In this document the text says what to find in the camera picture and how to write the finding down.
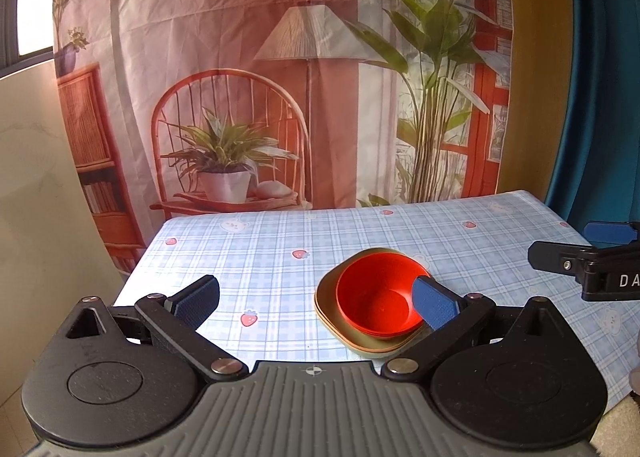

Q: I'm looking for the blue plaid printed tablecloth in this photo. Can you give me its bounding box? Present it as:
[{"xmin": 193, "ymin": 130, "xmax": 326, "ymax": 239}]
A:
[{"xmin": 112, "ymin": 189, "xmax": 640, "ymax": 418}]

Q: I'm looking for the printed wall tapestry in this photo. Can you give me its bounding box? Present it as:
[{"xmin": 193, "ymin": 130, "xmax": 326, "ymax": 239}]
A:
[{"xmin": 52, "ymin": 0, "xmax": 516, "ymax": 279}]

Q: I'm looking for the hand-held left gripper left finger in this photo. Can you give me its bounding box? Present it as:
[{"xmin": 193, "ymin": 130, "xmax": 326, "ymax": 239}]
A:
[{"xmin": 64, "ymin": 275, "xmax": 249, "ymax": 380}]

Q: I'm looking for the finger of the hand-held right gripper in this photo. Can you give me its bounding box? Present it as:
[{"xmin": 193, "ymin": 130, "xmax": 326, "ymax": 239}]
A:
[
  {"xmin": 528, "ymin": 240, "xmax": 602, "ymax": 279},
  {"xmin": 584, "ymin": 221, "xmax": 640, "ymax": 248}
]

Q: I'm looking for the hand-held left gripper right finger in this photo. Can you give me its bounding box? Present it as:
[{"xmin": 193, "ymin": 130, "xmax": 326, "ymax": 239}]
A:
[{"xmin": 382, "ymin": 275, "xmax": 581, "ymax": 380}]

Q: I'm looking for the teal blue curtain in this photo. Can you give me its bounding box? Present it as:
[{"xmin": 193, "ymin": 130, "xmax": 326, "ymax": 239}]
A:
[{"xmin": 542, "ymin": 0, "xmax": 640, "ymax": 240}]

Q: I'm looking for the red round bowl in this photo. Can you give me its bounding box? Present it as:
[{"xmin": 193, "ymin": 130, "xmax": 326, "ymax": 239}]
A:
[
  {"xmin": 336, "ymin": 253, "xmax": 427, "ymax": 334},
  {"xmin": 342, "ymin": 319, "xmax": 425, "ymax": 340}
]

